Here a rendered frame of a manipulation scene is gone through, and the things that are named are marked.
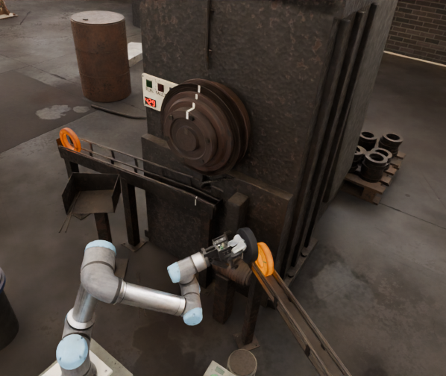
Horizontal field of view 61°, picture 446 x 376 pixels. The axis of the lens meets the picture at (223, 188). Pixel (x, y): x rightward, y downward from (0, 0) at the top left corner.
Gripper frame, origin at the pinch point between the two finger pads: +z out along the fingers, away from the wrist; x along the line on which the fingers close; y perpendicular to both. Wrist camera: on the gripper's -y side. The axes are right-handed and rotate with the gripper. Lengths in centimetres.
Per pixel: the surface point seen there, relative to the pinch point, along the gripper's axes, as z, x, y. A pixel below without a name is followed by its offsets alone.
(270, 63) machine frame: 38, 38, 54
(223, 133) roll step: 10.4, 36.0, 31.3
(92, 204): -61, 76, -10
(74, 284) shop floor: -96, 74, -62
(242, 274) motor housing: -3.7, 8.1, -33.8
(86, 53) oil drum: -31, 339, -24
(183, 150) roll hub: -7, 49, 22
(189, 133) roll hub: -3, 44, 33
